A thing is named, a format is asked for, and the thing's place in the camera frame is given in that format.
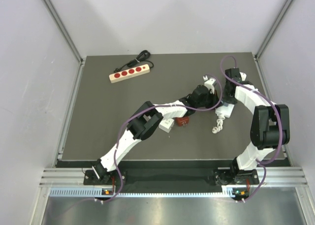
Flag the slotted grey cable duct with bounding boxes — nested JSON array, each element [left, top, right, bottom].
[[49, 188, 235, 198]]

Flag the white coiled strip cable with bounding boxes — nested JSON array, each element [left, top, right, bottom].
[[212, 113, 226, 135]]

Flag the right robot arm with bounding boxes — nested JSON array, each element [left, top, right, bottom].
[[216, 68, 290, 186]]

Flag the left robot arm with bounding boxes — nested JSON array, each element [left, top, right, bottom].
[[92, 85, 222, 184]]

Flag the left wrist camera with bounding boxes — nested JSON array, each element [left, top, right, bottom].
[[203, 75, 216, 94]]

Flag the white power strip coloured sockets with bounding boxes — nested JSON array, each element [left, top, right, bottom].
[[215, 103, 235, 118]]

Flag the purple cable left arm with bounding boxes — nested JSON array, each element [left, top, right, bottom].
[[114, 74, 222, 206]]

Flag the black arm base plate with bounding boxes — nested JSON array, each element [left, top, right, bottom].
[[83, 167, 259, 186]]

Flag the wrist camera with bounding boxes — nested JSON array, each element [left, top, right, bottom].
[[240, 72, 247, 81], [203, 75, 216, 94]]

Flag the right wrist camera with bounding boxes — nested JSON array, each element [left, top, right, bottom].
[[240, 72, 247, 81]]

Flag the black power strip cable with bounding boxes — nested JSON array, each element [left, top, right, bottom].
[[113, 50, 155, 73]]

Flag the beige power strip red sockets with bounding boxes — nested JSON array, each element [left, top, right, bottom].
[[109, 64, 150, 83]]

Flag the white cube socket adapter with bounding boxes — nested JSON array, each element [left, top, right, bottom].
[[158, 119, 175, 133]]

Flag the red patterned plug adapter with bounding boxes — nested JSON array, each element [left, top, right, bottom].
[[175, 116, 189, 127]]

